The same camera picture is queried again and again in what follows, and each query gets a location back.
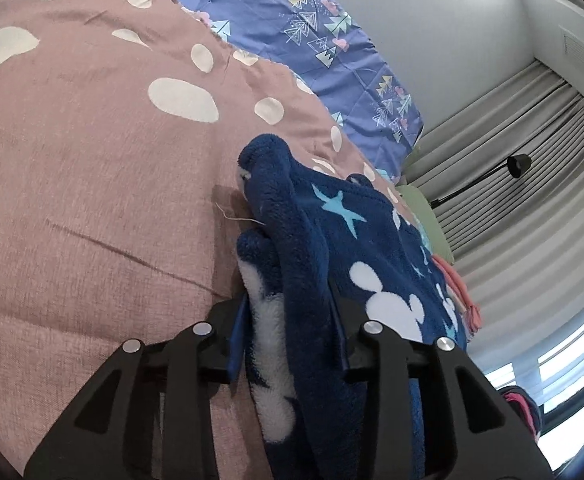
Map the pink white-dotted blanket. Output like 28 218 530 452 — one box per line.
0 0 423 480

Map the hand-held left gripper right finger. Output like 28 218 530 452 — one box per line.
328 286 555 480

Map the white ceiling air vent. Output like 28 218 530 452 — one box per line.
560 29 584 75

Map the dark and pink cloth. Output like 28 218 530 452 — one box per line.
500 384 543 442

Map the window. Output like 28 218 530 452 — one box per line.
486 299 584 412

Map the green pillow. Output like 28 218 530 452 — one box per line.
396 184 455 267

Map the grey pleated curtain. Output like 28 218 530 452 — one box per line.
401 57 584 352

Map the black floor lamp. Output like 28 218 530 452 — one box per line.
429 152 533 209

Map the blue tree-print sheet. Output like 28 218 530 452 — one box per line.
159 0 425 186

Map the navy star-print fleece pajama top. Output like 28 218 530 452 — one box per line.
234 132 470 480

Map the pink folded garment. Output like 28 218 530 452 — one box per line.
431 254 485 334

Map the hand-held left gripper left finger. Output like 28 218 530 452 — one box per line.
24 297 251 480

